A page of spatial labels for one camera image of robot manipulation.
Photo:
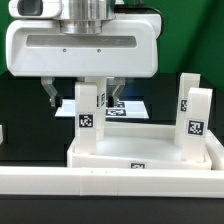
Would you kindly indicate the white front fence rail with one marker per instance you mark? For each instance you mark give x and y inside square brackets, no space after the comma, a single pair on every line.
[110,182]

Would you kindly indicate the white desk tabletop tray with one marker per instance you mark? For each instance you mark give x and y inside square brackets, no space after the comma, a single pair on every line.
[135,146]

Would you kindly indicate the white sheet with fiducial tags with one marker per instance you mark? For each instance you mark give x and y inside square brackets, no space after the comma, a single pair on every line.
[124,109]

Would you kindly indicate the white block at left edge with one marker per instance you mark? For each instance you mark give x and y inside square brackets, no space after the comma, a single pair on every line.
[1,134]

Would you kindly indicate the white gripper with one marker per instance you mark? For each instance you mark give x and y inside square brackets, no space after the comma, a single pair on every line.
[126,47]

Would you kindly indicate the white fence rail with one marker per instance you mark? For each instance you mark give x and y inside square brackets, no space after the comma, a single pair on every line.
[110,182]
[215,150]

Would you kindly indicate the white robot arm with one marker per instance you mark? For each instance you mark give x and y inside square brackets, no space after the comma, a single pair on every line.
[77,17]

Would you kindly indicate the white right fence rail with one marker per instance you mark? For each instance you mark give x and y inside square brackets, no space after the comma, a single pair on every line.
[215,150]

